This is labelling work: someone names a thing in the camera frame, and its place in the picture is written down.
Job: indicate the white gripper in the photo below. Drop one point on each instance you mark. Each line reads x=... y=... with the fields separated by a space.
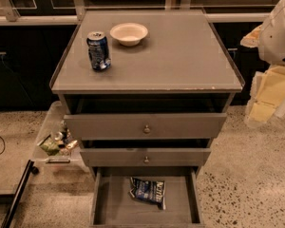
x=277 y=39

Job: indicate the blue chip bag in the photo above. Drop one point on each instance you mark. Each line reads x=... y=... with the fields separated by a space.
x=151 y=191

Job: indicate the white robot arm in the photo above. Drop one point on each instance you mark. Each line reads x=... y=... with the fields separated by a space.
x=268 y=88

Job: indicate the grey drawer cabinet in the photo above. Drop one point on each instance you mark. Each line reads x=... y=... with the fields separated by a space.
x=179 y=67

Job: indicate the grey top drawer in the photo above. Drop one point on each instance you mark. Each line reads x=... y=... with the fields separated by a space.
x=130 y=126

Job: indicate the grey drawer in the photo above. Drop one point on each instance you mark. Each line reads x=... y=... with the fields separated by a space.
x=114 y=207
x=121 y=157
x=130 y=126

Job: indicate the brass top drawer knob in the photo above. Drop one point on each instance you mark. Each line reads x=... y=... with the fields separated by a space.
x=146 y=129

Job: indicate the brass drawer knob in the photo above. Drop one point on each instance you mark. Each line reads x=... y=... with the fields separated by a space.
x=146 y=129
x=146 y=159

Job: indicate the brass middle drawer knob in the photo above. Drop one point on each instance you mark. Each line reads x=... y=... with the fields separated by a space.
x=146 y=159

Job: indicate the grey middle drawer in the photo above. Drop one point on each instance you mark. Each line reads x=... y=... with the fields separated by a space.
x=121 y=157

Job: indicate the grey bottom drawer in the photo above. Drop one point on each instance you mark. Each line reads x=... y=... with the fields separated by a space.
x=114 y=207

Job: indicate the white paper bowl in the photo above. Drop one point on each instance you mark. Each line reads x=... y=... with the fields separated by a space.
x=129 y=34

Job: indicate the blue soda can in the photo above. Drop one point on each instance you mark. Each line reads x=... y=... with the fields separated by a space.
x=98 y=51

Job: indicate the green snack packet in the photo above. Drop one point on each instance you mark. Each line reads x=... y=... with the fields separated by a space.
x=49 y=146

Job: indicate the black metal floor bar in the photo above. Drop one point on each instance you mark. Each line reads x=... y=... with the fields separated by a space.
x=18 y=195

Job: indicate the white window frame rail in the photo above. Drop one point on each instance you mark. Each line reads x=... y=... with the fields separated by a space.
x=38 y=19

